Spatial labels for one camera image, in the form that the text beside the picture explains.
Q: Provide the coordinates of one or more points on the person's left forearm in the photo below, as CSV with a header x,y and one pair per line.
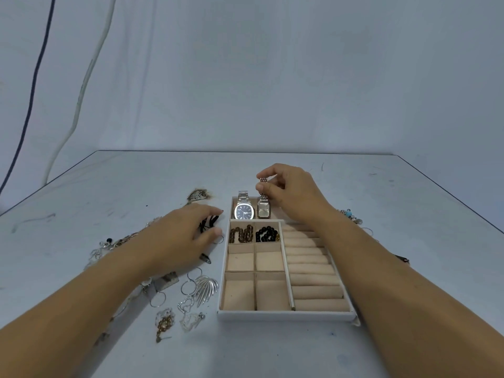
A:
x,y
67,310

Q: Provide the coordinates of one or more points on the person's left thumb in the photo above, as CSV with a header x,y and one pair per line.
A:
x,y
209,236

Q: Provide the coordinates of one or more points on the rectangular gold dial watch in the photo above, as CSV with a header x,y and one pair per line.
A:
x,y
263,208

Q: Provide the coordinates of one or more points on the small dark hair clip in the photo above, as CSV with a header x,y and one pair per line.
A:
x,y
205,259

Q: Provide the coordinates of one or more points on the silver hoop earring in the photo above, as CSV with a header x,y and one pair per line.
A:
x,y
150,299
188,274
182,288

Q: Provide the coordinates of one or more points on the white jewelry tray beige lining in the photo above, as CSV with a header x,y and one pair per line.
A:
x,y
271,279

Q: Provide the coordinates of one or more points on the speckled rectangular hair clip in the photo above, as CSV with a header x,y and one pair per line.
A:
x,y
167,280

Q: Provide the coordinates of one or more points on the person's right hand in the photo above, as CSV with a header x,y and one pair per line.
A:
x,y
299,196

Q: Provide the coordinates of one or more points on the silver leaf earring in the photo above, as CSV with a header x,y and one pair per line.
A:
x,y
205,290

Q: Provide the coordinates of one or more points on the person's right forearm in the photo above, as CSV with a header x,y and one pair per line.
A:
x,y
413,303

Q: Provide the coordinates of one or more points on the dark small brooch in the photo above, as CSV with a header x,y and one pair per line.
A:
x,y
402,259

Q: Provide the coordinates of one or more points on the person's left hand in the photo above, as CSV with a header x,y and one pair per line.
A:
x,y
173,244

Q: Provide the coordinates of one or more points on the gold bead drop earring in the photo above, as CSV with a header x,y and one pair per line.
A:
x,y
164,322

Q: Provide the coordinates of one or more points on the silver watch dark round dial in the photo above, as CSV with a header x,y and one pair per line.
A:
x,y
244,210

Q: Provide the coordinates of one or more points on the clear heart earring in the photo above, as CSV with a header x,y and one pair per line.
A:
x,y
188,323

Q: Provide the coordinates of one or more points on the thin silver bangle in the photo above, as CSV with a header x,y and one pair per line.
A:
x,y
368,230

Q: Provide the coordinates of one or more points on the person's right thumb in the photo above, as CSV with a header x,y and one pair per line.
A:
x,y
263,187

